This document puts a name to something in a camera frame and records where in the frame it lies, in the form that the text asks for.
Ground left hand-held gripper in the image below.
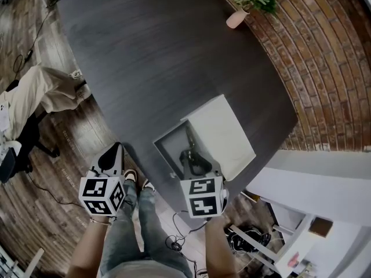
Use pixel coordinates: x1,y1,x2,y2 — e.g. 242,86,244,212
78,142,126,218

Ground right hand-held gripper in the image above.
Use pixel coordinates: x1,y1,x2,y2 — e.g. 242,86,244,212
179,148,230,220

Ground white drawer box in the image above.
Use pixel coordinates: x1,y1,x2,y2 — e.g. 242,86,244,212
152,94,257,185

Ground person's right forearm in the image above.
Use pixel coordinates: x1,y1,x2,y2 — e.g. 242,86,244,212
203,215,238,278

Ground person's left forearm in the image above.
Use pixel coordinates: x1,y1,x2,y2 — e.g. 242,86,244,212
68,215,117,278

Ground person's right shoe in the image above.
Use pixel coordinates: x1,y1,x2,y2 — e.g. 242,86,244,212
141,178,157,191

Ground person's legs in jeans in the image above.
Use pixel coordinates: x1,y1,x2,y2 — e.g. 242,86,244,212
98,177,194,278

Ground black office chair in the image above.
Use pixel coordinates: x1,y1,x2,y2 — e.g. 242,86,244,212
0,79,61,185

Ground dark table with white legs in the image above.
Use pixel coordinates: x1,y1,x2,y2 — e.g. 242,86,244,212
56,0,300,217

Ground person's grey shirt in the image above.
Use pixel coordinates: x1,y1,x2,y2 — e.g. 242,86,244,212
99,258,190,278

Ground white desk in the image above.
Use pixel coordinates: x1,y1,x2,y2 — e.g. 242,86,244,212
228,200,334,278

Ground brown book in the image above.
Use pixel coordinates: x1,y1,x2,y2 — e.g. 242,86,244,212
307,216,334,239

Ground pale ceramic vase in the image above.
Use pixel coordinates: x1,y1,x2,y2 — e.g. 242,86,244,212
225,8,250,30

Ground thin wrist bracelet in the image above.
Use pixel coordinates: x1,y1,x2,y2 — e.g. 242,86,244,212
89,217,113,227

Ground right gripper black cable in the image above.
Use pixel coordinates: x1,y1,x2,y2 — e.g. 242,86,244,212
164,209,207,275

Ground black bag with cables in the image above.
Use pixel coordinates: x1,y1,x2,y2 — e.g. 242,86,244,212
225,225,272,255

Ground black floor cable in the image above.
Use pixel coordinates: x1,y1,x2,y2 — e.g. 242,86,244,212
12,0,53,81

